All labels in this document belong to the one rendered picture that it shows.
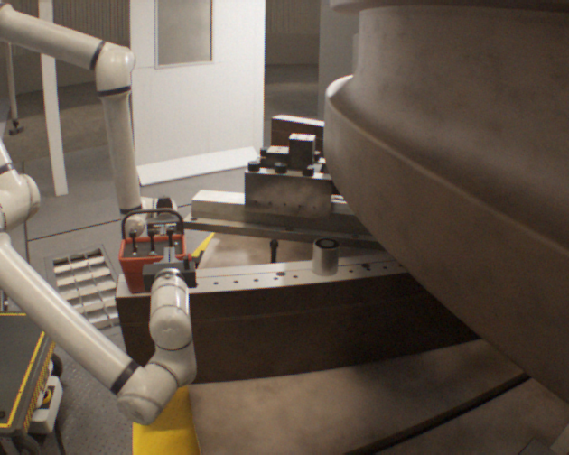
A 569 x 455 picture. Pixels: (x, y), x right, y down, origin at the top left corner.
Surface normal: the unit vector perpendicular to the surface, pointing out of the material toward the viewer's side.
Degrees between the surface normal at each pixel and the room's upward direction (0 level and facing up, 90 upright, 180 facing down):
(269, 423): 0
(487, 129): 78
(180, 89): 90
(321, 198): 90
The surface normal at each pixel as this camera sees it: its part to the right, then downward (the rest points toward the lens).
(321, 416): 0.01, -0.90
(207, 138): 0.51, 0.39
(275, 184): -0.21, 0.43
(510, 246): -0.92, 0.17
